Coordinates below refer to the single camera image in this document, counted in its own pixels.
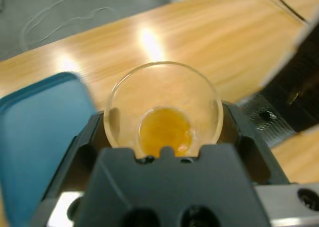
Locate silver drip tray grid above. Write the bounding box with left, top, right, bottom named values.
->
left=238, top=94, right=295, bottom=148

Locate white capsule coffee machine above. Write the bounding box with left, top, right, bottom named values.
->
left=259, top=2, right=319, bottom=135

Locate black power cable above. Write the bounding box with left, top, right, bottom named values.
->
left=264, top=0, right=308, bottom=22

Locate teal plastic tray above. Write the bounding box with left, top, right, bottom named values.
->
left=0, top=71, right=98, bottom=227

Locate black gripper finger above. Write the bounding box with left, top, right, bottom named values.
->
left=32, top=113, right=111, bottom=213
left=216, top=100, right=292, bottom=187

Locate clear glass cup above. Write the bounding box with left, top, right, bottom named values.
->
left=104, top=60, right=224, bottom=160

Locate white floor cable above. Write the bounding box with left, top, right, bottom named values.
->
left=20, top=0, right=121, bottom=49

